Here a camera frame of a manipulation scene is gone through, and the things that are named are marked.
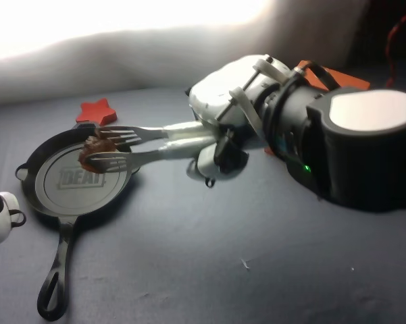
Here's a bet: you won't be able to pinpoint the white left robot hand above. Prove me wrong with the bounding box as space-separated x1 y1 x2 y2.
0 188 27 250

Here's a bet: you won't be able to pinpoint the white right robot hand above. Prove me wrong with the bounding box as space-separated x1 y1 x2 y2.
184 53 290 188

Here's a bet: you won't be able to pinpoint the steel tongs with taped handles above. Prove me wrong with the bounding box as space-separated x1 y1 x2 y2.
84 121 220 173

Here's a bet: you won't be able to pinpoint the brown toy meat piece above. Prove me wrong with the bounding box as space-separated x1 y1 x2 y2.
79 134 118 173

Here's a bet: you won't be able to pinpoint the black cast iron skillet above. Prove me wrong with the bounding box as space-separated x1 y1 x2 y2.
15 123 143 321

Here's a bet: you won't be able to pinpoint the white cloth backdrop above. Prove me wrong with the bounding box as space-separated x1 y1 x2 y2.
0 0 369 109

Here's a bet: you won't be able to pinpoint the orange cube block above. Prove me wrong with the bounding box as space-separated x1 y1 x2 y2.
263 59 371 156

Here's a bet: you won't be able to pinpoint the red star block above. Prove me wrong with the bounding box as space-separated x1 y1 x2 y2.
75 98 118 126

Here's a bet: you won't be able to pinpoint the grey table cloth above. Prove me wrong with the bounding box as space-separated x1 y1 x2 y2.
0 62 406 324

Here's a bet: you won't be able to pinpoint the red cable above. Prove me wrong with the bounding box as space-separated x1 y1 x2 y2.
386 11 406 89

